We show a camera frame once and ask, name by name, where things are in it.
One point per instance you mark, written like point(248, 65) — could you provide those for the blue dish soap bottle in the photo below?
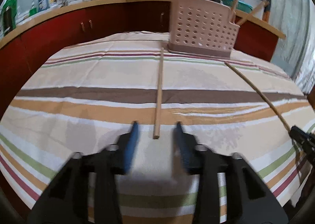
point(42, 5)

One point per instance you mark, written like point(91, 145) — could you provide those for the small green soap bottle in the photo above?
point(33, 9)

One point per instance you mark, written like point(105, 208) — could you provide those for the long wooden chopstick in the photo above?
point(260, 6)

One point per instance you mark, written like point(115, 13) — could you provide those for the curved wooden chopstick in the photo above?
point(256, 89)

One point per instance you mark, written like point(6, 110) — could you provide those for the green thermos jug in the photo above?
point(9, 12)

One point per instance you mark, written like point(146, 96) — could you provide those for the red kitchen cabinets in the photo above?
point(21, 57)

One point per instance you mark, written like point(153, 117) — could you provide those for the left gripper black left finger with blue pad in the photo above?
point(65, 199)

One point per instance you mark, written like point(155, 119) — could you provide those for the wooden countertop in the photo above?
point(52, 13)

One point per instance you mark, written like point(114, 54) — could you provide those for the crossing wooden chopstick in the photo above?
point(156, 132)

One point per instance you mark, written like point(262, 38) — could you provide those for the pink perforated utensil holder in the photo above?
point(201, 27)

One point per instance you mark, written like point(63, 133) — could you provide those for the striped tablecloth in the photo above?
point(84, 96)

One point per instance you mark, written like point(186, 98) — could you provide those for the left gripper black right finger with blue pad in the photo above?
point(248, 199)

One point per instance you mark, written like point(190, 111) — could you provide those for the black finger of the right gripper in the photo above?
point(305, 141)

